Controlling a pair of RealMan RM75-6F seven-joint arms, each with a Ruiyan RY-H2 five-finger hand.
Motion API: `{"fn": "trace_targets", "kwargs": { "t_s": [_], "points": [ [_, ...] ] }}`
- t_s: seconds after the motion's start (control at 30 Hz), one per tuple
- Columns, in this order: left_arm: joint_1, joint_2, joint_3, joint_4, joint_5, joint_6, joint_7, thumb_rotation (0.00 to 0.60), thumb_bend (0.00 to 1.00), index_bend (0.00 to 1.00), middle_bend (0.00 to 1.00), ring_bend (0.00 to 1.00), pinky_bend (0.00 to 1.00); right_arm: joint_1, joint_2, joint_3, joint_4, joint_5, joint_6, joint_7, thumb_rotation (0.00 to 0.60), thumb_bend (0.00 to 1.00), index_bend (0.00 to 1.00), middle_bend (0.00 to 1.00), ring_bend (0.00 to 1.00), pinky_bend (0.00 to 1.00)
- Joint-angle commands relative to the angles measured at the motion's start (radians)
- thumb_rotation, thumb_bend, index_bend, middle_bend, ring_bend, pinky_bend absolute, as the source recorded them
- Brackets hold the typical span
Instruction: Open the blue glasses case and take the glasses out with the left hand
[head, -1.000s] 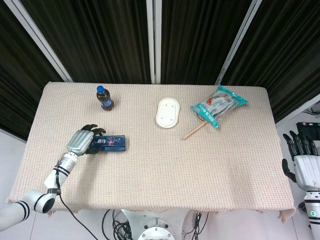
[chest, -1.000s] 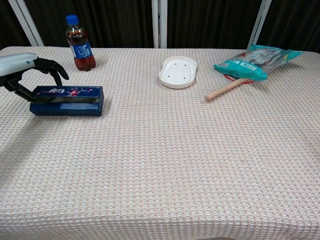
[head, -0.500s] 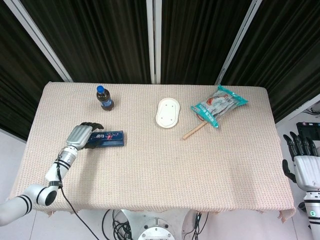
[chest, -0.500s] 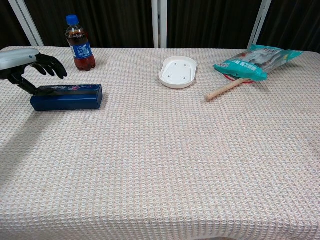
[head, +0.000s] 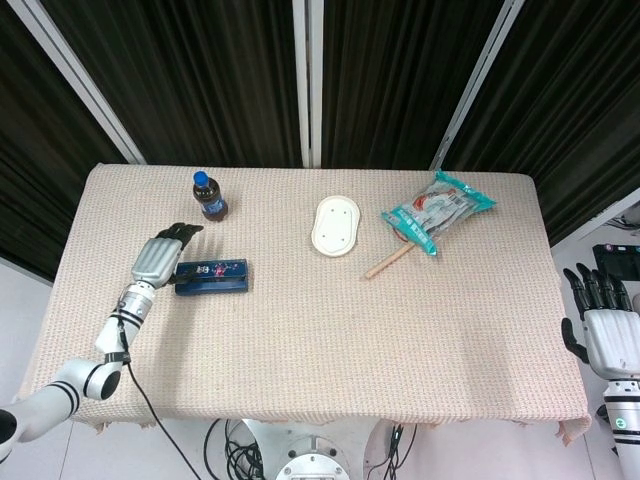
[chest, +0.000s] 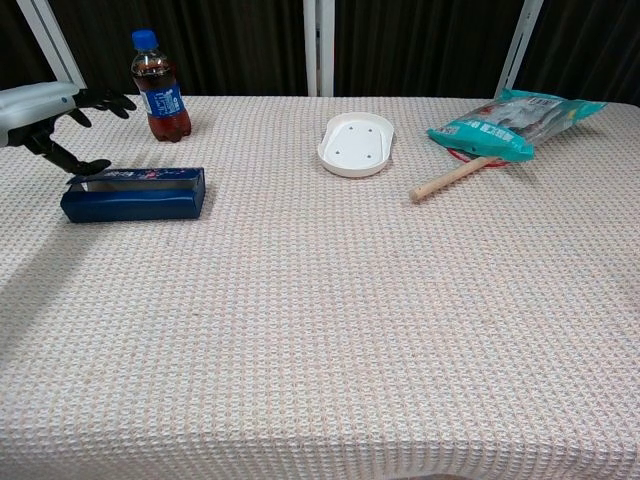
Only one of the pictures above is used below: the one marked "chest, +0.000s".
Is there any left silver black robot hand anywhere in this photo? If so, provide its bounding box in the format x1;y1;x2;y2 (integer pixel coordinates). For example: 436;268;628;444
0;82;138;176

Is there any dark blue rectangular box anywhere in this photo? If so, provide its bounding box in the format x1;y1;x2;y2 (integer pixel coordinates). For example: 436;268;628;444
59;166;207;224

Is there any cola bottle with blue cap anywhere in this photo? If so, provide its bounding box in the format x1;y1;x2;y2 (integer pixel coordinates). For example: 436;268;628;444
130;28;193;144

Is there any black pleated curtain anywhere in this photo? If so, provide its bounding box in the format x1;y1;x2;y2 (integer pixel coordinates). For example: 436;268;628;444
0;0;640;107

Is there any white oval plastic tray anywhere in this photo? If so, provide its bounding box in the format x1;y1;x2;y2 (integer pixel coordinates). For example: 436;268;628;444
317;112;395;179

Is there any beige waffle tablecloth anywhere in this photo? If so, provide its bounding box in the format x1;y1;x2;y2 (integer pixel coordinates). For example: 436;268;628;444
0;92;640;480

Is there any teal snack bag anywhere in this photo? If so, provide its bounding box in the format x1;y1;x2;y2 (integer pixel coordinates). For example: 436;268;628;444
426;88;609;164

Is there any white metal frame post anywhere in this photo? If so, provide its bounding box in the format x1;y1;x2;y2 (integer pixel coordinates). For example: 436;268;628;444
493;0;545;100
302;0;335;98
15;0;90;91

